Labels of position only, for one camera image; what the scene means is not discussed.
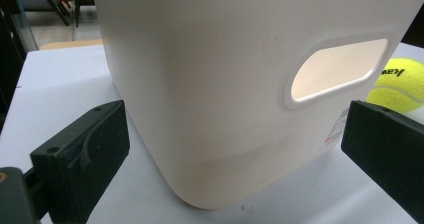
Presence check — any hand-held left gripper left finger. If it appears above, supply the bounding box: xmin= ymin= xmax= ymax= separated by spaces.
xmin=23 ymin=99 xmax=131 ymax=224

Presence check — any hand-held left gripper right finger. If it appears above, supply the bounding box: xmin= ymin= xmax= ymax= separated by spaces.
xmin=340 ymin=99 xmax=424 ymax=224

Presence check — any yellow tennis ball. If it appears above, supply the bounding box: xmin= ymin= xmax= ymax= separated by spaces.
xmin=365 ymin=57 xmax=424 ymax=115

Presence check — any white plastic storage bin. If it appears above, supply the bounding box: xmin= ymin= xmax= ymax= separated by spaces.
xmin=91 ymin=0 xmax=424 ymax=211

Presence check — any wooden table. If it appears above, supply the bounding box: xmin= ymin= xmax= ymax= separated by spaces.
xmin=39 ymin=38 xmax=104 ymax=51

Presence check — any black metal stand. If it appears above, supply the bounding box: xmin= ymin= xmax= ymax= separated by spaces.
xmin=31 ymin=0 xmax=98 ymax=28

